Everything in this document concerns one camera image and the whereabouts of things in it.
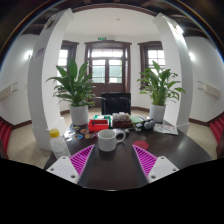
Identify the printed paper sheet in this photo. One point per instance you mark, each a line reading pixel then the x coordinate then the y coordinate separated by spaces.
pixel 165 129

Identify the red plastic box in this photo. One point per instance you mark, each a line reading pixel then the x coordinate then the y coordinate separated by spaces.
pixel 96 125

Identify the left potted green plant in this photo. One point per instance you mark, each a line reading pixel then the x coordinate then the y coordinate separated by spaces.
pixel 75 86

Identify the green book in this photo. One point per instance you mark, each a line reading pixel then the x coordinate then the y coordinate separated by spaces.
pixel 135 119

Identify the colourful sticker sheet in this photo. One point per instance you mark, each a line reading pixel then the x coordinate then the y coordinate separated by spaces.
pixel 80 133

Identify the red round coaster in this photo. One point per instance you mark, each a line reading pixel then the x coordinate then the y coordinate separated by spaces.
pixel 141 144

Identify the brown wooden double door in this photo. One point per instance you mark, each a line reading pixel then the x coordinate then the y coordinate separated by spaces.
pixel 109 64

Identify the black round gadget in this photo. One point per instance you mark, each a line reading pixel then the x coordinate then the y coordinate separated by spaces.
pixel 148 124

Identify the white speckled ceramic mug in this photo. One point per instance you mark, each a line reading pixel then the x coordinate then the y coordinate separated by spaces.
pixel 108 139

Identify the clear bottle yellow cap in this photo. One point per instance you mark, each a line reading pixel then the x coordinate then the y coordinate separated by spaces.
pixel 58 144

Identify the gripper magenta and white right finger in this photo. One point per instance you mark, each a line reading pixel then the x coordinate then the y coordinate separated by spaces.
pixel 154 168

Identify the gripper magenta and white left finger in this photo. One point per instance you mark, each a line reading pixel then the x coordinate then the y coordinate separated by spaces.
pixel 71 168

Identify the right potted green plant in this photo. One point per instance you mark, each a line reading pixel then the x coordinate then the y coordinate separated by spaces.
pixel 162 86

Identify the black office chair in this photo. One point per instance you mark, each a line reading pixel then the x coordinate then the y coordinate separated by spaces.
pixel 115 102

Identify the potted green plant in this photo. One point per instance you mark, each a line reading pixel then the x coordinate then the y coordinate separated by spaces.
pixel 162 86
pixel 75 86

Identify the dark basket with white items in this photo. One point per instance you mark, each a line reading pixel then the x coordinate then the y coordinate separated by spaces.
pixel 121 120

